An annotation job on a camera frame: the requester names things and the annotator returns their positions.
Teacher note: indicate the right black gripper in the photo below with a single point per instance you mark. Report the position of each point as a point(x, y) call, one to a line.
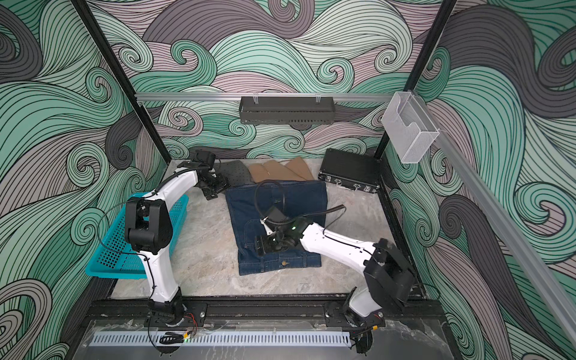
point(263, 246)

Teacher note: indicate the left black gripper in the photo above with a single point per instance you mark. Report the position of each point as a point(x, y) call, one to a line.
point(224, 184)

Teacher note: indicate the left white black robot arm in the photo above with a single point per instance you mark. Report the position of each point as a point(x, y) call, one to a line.
point(149, 230)

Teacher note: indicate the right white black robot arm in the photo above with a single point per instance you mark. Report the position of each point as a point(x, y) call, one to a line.
point(388, 274)

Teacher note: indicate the grey dotted skirt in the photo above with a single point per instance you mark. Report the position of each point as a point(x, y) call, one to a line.
point(236, 173)

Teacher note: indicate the tan brown skirt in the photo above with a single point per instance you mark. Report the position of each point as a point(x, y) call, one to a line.
point(292, 170)

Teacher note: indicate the black hard case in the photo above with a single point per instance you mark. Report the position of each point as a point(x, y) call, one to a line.
point(355, 172)

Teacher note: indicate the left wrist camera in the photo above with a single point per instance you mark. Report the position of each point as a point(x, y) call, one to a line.
point(205, 158)

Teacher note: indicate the black perforated wall shelf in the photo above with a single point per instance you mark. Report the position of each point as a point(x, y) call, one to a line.
point(287, 111)

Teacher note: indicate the aluminium back rail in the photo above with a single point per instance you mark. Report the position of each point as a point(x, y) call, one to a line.
point(237, 96)

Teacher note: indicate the black right corner post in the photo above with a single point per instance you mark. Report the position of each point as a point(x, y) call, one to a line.
point(430, 44)

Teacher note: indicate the black corner post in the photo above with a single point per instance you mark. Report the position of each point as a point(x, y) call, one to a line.
point(97, 35)
point(430, 44)

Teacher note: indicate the clear plastic wall bin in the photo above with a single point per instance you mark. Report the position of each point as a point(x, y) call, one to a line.
point(409, 125)

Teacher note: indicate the white slotted cable duct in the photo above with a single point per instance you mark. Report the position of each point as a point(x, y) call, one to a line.
point(222, 339)

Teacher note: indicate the black left corner post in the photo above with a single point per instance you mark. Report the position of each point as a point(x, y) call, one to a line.
point(97, 35)

